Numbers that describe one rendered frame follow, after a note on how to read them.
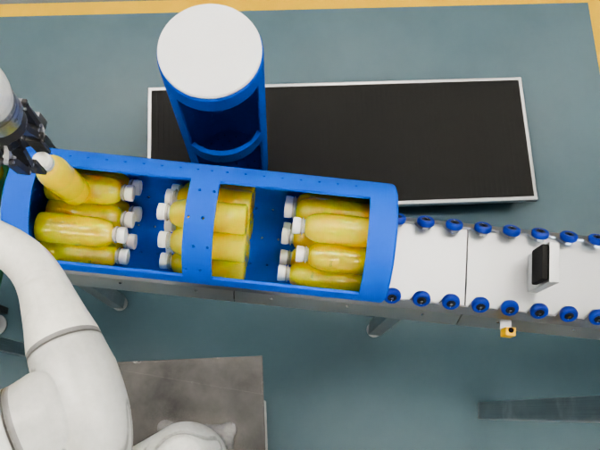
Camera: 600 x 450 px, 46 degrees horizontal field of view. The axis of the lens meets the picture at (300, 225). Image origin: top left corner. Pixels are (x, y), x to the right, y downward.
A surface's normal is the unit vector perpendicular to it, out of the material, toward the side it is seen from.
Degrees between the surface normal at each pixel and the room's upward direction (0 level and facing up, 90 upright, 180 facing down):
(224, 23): 0
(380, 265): 34
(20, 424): 10
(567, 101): 0
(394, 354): 0
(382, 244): 16
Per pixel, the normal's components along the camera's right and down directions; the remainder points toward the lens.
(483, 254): 0.03, -0.25
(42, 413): 0.16, -0.44
